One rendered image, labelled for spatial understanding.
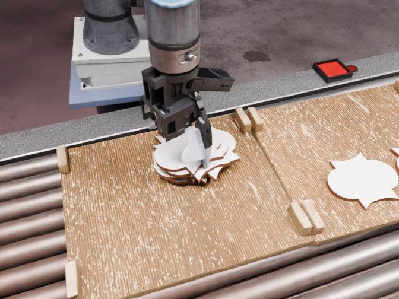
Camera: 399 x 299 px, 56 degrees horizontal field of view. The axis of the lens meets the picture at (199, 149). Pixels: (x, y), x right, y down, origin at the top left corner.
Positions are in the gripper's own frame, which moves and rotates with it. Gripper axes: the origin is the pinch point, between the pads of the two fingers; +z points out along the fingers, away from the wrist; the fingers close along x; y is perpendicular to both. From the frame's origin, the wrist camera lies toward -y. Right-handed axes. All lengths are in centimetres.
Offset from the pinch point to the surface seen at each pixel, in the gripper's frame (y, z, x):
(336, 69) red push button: -52, 6, -3
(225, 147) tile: -5.8, 0.6, 4.0
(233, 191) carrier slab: -2.4, 5.5, 10.4
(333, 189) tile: -17.1, 4.5, 22.5
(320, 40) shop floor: -202, 99, -103
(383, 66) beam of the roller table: -65, 8, 3
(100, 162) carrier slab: 13.9, 5.4, -12.1
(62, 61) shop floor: -36, 99, -199
